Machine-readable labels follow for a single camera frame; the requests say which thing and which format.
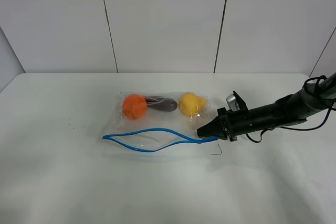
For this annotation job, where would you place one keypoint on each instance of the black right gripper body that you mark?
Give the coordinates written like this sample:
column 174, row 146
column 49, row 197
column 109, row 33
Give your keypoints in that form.
column 235, row 123

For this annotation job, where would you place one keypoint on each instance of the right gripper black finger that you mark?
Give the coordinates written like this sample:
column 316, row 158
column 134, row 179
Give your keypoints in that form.
column 212, row 129

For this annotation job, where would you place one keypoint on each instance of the clear blue-zip file bag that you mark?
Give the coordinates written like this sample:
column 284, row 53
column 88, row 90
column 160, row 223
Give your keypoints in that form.
column 156, row 130

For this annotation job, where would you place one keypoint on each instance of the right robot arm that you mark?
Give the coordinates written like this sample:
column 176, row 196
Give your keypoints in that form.
column 317, row 94

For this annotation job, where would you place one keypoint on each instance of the yellow lemon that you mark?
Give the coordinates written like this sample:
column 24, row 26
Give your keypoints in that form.
column 191, row 104

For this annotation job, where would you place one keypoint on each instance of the dark purple eggplant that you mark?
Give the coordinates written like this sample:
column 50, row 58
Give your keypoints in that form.
column 161, row 103

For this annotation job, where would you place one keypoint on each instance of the orange fruit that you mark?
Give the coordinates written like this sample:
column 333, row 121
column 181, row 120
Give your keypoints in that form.
column 134, row 106

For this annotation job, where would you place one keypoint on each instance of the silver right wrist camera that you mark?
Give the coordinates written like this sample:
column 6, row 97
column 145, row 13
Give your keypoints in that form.
column 236, row 103

